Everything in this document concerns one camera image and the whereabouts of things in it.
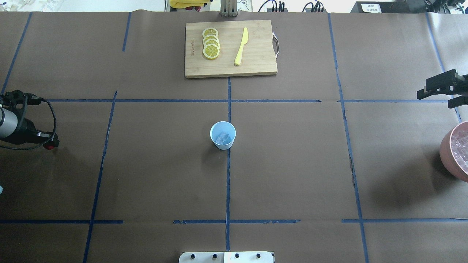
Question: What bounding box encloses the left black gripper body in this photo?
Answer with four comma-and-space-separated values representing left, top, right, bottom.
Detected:
13, 118, 41, 144

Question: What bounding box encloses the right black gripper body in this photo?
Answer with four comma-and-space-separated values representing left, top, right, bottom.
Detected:
453, 75, 468, 97

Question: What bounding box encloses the red crochet strawberry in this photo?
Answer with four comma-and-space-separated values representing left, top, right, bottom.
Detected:
43, 140, 60, 150

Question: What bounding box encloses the clear ice cube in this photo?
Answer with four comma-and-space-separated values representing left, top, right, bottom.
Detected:
218, 133, 229, 141
215, 136, 228, 145

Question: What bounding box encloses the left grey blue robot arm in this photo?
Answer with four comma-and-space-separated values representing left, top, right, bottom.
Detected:
0, 104, 60, 151

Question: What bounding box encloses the pile of clear ice cubes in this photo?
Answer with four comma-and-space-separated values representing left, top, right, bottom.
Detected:
450, 129, 468, 174

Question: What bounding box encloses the light blue plastic cup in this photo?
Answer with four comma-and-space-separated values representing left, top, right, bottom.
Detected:
210, 121, 236, 150

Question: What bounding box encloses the pink bowl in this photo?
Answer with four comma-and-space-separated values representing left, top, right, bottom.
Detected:
439, 121, 468, 182

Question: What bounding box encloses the lemon slice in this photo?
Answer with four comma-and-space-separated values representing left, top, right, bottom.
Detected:
203, 45, 220, 60
204, 38, 220, 48
202, 28, 219, 37
203, 34, 219, 46

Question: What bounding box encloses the yellow bag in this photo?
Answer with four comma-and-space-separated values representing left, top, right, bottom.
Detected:
169, 0, 212, 11

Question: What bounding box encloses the bamboo cutting board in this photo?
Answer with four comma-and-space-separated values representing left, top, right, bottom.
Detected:
185, 20, 278, 79

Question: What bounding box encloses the yellow plastic knife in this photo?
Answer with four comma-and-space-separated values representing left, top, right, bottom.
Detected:
234, 27, 249, 66

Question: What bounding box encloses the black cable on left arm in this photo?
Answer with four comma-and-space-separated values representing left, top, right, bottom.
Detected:
0, 99, 57, 151

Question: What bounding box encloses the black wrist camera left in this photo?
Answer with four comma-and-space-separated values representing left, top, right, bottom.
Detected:
0, 90, 42, 110

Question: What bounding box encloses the aluminium frame post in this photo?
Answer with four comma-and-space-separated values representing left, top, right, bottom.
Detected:
220, 0, 238, 17

